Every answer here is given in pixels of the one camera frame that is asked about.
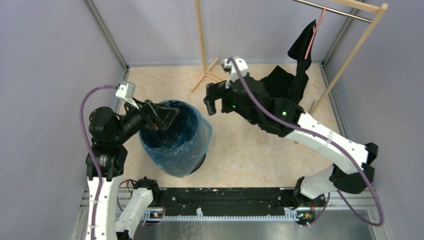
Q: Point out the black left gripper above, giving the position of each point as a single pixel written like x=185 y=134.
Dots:
x=156 y=116

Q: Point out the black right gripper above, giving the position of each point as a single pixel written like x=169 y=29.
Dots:
x=215 y=91

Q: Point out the blue plastic trash bag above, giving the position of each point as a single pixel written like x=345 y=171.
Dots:
x=177 y=150

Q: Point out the black trash bin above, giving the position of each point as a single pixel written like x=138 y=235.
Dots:
x=199 y=164

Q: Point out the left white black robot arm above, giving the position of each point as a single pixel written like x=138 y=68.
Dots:
x=105 y=167

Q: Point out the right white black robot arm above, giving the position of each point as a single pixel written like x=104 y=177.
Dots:
x=351 y=170

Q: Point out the black cloth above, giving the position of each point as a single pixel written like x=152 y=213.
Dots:
x=282 y=84

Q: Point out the pink hanger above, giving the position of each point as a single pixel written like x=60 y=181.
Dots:
x=314 y=32

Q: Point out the wooden clothes rack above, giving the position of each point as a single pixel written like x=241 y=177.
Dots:
x=361 y=10

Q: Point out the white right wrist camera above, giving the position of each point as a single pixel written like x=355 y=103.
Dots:
x=239 y=65

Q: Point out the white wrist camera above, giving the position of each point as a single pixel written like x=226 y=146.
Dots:
x=239 y=65
x=125 y=92

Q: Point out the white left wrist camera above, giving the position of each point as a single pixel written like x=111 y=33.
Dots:
x=125 y=92

